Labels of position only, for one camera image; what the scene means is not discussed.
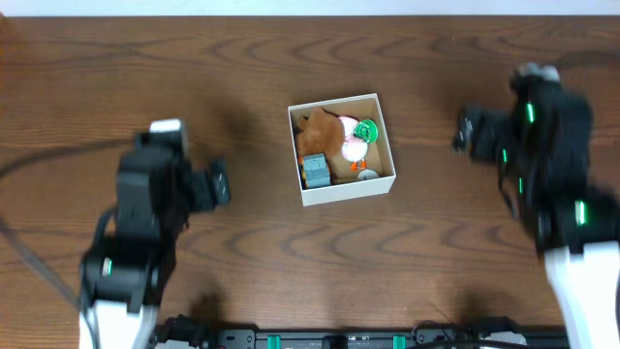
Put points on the white cardboard box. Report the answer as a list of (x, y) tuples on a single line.
[(379, 159)]

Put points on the pink duck toy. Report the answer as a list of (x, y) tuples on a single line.
[(355, 146)]

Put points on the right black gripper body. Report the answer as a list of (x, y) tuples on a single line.
[(494, 136)]

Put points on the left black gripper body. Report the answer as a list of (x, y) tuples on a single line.
[(218, 181)]

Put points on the green spinning top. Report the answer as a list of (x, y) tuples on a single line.
[(367, 130)]

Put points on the white pig rattle drum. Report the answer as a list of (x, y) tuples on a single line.
[(367, 174)]

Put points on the grey yellow toy truck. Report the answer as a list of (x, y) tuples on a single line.
[(315, 171)]

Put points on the brown plush toy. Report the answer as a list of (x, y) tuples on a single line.
[(320, 132)]

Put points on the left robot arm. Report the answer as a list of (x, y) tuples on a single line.
[(125, 271)]

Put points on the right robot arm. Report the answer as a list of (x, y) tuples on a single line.
[(541, 146)]

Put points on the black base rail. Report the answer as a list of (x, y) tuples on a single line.
[(494, 332)]

